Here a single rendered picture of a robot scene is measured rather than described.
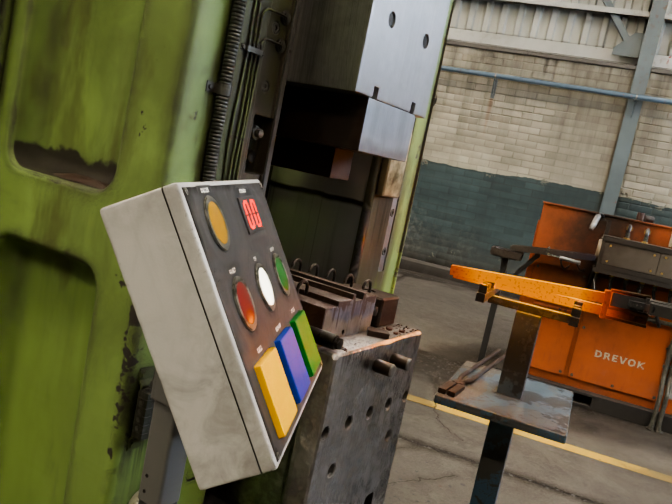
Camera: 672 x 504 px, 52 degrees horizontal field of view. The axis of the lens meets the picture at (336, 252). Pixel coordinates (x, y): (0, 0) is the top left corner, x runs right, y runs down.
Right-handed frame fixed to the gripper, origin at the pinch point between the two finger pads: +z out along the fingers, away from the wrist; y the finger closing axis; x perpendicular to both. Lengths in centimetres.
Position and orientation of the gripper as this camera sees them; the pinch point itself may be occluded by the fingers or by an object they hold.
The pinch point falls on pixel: (627, 301)
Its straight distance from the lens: 164.0
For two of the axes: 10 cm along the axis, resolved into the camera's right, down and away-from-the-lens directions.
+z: -9.2, -2.1, 3.3
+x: 1.8, -9.8, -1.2
